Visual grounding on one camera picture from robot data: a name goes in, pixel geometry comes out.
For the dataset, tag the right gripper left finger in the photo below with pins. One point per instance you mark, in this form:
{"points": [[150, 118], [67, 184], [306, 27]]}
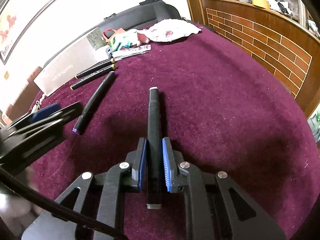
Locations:
{"points": [[99, 196]]}

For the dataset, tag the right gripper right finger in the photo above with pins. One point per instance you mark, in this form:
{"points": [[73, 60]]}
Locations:
{"points": [[216, 207]]}

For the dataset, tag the grey-capped black marker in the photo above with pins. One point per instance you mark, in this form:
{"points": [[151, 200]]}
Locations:
{"points": [[154, 156]]}

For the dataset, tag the purple-capped black marker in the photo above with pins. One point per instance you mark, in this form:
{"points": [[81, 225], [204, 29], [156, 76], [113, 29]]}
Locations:
{"points": [[93, 104]]}

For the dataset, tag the brown armchair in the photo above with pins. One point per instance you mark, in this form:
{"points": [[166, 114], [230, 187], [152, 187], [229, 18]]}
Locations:
{"points": [[24, 99]]}

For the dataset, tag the maroon velvet tablecloth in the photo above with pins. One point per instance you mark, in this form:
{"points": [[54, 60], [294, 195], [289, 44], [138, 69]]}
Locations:
{"points": [[220, 108]]}

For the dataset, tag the grey rectangular box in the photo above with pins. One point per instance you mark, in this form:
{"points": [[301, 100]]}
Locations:
{"points": [[81, 54]]}

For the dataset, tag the lower gold-capped black pen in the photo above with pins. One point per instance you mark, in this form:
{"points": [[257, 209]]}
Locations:
{"points": [[91, 77]]}

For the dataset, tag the gold-capped black pen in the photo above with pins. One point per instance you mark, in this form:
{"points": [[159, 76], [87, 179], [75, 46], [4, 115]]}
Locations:
{"points": [[91, 77], [95, 68]]}

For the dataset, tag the upper gold-capped black pen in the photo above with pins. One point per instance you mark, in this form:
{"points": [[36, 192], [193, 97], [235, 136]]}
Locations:
{"points": [[95, 68]]}

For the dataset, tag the framed horse painting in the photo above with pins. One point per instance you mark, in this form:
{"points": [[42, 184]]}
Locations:
{"points": [[16, 17]]}

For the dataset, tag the green cloth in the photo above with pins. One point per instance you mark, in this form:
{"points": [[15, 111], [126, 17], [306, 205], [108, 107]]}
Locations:
{"points": [[124, 40]]}

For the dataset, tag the pink cloth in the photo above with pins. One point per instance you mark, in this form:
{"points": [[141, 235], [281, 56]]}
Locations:
{"points": [[169, 30]]}

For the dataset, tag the wooden brick-pattern cabinet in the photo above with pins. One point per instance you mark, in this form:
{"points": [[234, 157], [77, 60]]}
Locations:
{"points": [[281, 45]]}

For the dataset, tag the black leather sofa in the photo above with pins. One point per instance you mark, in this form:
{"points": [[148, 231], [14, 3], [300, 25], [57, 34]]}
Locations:
{"points": [[145, 14]]}

